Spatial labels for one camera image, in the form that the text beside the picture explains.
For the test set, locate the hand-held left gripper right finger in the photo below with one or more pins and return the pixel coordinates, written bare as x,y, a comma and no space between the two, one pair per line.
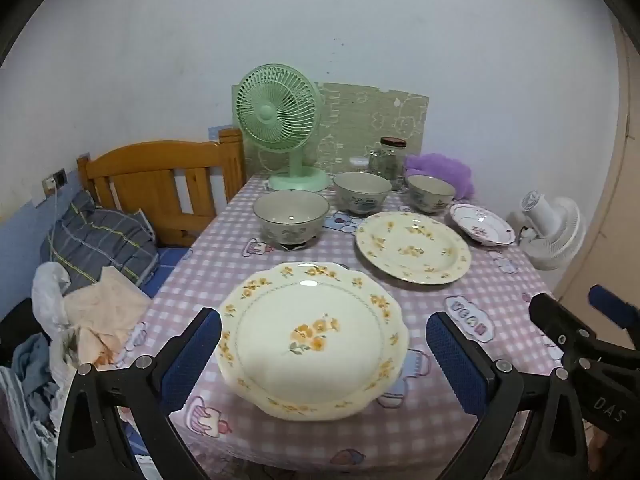
457,365

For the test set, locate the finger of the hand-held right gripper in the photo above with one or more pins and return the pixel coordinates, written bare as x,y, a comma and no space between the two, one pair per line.
612,307
555,320

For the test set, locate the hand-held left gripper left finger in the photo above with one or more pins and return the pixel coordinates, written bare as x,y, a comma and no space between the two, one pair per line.
192,360

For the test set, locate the round yellow floral plate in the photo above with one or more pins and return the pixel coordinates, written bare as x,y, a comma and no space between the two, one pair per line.
415,250

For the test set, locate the small pink-rimmed white plate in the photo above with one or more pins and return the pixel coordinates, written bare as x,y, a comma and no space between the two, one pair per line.
480,222

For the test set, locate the large scalloped floral plate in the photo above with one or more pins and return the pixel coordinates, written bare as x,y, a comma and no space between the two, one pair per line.
310,310

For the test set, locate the beige floral ceramic bowl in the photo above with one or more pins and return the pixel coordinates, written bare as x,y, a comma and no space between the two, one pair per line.
360,187
430,190

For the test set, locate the olive green plate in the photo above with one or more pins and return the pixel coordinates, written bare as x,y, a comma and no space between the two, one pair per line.
290,210

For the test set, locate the white floor fan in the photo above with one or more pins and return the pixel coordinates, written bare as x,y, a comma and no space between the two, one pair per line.
560,235

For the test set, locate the pink checked tablecloth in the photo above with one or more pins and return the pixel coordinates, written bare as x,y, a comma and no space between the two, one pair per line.
200,270

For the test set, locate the beige door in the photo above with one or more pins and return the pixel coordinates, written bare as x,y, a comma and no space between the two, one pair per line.
620,210

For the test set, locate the peach cloth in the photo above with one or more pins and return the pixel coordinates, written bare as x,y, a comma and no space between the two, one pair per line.
110,305

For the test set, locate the blue bed sheet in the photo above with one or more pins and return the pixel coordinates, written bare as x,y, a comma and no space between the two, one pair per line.
170,260

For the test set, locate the grey plaid pillow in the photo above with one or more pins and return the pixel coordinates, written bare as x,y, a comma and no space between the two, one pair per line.
100,245

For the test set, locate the blue-grey clothes pile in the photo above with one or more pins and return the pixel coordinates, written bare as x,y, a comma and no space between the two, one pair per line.
30,360

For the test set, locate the white plastic bag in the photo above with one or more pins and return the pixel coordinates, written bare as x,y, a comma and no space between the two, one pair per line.
47,285

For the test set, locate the purple plush toy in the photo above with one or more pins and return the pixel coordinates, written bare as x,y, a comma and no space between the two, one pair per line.
440,165

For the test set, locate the wooden bed headboard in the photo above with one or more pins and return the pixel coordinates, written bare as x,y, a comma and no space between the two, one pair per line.
150,160

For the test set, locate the glass jar with dark lid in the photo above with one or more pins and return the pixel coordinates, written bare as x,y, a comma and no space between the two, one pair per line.
392,165

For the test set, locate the clear glass cup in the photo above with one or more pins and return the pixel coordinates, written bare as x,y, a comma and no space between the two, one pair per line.
375,164

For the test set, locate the cotton swab box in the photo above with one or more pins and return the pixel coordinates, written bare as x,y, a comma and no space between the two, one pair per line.
358,162

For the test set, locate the green desk fan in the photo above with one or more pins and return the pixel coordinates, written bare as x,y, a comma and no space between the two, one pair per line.
272,110

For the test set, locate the green patterned board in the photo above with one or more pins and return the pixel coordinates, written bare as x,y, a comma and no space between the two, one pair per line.
360,115

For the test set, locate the wall socket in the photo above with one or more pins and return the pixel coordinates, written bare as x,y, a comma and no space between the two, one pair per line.
60,177

